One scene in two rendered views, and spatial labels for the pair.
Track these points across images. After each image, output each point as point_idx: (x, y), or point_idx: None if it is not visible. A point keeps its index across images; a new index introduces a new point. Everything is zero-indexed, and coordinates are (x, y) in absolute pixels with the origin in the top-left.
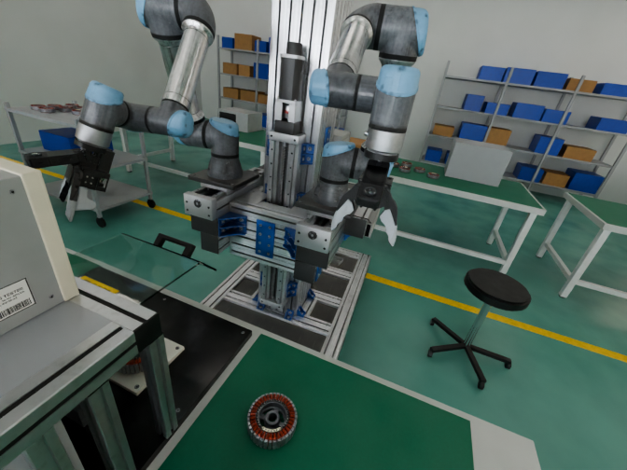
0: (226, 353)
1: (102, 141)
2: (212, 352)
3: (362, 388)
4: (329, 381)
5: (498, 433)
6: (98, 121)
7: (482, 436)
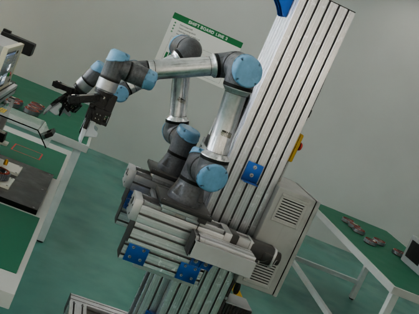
0: (13, 199)
1: (81, 86)
2: (12, 196)
3: (17, 241)
4: (15, 231)
5: (12, 281)
6: (86, 76)
7: (5, 274)
